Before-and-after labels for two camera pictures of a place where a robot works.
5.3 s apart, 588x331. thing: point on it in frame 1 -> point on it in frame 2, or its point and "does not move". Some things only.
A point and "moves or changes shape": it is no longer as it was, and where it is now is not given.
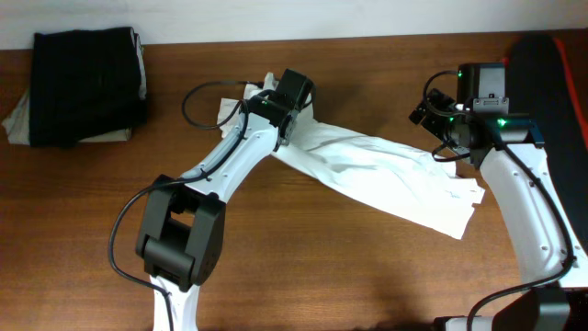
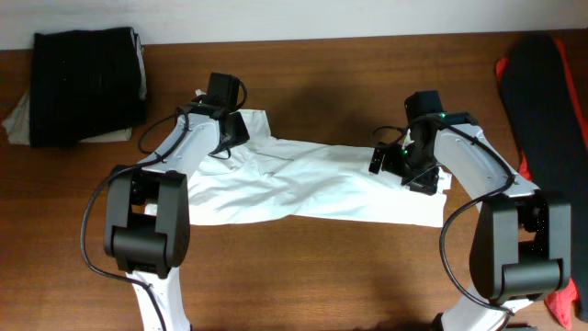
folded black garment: (85, 83) does not move
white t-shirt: (422, 186) moves or changes shape
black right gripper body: (446, 128) -> (415, 165)
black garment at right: (539, 86) does not move
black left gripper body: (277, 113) -> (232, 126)
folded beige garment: (16, 126) does not move
